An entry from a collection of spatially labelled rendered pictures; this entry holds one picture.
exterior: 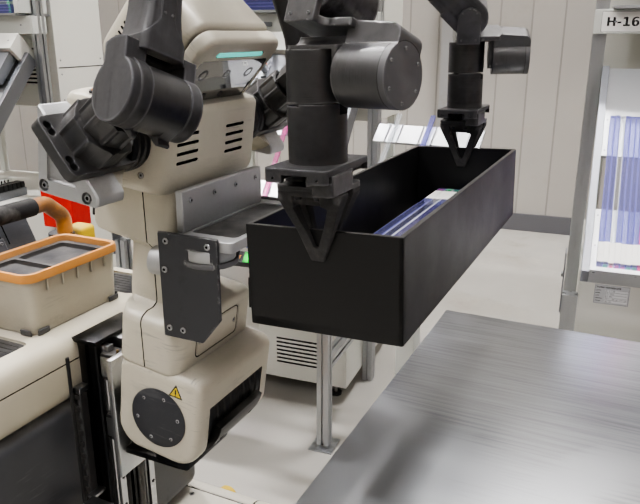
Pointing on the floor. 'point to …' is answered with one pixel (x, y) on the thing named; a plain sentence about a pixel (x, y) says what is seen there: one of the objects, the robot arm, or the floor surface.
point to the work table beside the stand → (504, 422)
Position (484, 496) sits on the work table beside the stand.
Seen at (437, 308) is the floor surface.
